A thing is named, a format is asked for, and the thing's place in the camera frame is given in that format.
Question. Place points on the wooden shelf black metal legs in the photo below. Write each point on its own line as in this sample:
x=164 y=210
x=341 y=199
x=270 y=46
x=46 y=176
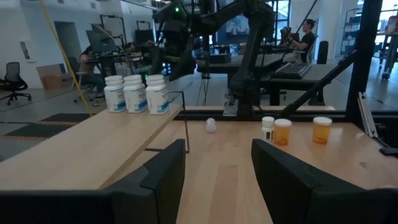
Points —
x=77 y=149

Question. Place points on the brown cardboard box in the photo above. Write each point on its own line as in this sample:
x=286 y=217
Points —
x=53 y=77

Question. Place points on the dark computer monitor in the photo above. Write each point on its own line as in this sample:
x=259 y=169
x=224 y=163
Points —
x=99 y=42

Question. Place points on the white bottle blue label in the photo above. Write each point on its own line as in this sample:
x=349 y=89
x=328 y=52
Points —
x=135 y=93
x=157 y=95
x=114 y=93

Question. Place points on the black metal rig frame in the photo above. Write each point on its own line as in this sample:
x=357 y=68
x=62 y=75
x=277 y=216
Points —
x=363 y=62

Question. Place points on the black desk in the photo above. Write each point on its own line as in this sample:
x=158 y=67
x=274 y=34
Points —
x=323 y=74

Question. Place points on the small clear plastic bottle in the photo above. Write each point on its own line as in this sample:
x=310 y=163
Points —
x=211 y=125

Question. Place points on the black keyboard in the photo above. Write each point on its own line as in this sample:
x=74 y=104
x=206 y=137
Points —
x=292 y=70

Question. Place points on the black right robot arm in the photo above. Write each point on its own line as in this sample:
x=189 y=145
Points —
x=248 y=62

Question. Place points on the person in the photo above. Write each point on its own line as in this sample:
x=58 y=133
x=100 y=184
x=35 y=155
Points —
x=308 y=40
x=85 y=65

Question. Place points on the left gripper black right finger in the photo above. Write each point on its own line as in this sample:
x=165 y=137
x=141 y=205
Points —
x=311 y=202

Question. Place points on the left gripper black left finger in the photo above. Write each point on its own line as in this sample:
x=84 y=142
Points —
x=93 y=205

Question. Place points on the silver aluminium bars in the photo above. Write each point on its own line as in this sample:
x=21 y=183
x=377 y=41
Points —
x=367 y=115

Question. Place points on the black office chair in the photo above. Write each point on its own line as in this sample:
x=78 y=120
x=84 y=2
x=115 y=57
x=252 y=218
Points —
x=13 y=74

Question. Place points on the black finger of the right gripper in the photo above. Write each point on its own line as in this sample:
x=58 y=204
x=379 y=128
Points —
x=185 y=62

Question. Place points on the orange pill bottle white cap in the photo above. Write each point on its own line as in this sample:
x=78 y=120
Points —
x=321 y=130
x=282 y=132

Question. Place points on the black floor mat striped edge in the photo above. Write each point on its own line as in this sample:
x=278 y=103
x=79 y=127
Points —
x=37 y=130
x=66 y=117

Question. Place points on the small white bottle black label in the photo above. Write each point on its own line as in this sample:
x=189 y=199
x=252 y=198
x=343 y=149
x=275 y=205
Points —
x=267 y=127

